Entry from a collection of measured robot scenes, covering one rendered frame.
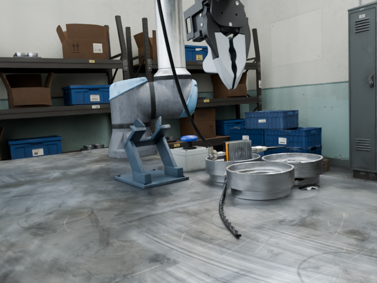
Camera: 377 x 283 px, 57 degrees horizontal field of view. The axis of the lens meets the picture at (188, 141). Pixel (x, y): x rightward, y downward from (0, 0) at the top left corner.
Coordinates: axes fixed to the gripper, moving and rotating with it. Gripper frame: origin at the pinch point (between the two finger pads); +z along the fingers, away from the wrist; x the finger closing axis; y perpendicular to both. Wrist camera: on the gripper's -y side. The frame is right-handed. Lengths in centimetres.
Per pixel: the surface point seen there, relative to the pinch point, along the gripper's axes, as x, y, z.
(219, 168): 0.3, 6.6, 14.4
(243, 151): -5.4, 6.1, 12.0
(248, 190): 4.0, -5.0, 17.2
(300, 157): -15.2, 1.4, 14.5
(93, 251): 27.8, -7.3, 19.4
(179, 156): -1.1, 22.7, 11.8
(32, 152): -17, 354, -3
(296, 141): -285, 236, 20
